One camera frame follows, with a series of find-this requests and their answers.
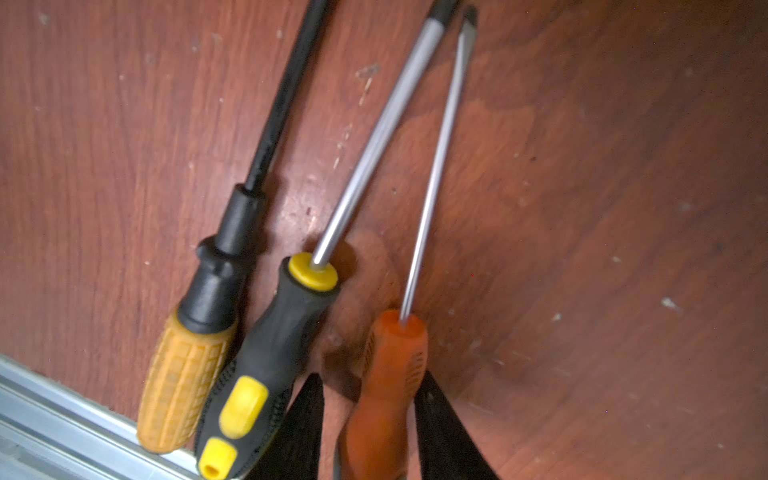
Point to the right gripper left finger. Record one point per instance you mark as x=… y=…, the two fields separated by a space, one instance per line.
x=295 y=450

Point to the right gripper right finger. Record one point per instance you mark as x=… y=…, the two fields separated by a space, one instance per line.
x=446 y=450

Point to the orange handle screwdriver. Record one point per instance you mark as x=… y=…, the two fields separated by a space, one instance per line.
x=373 y=443

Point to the black yellow button screwdriver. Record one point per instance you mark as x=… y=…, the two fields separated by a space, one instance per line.
x=248 y=402

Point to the yellow handle black screwdriver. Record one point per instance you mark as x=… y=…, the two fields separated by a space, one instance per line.
x=200 y=330

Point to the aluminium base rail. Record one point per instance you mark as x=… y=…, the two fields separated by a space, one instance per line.
x=49 y=431

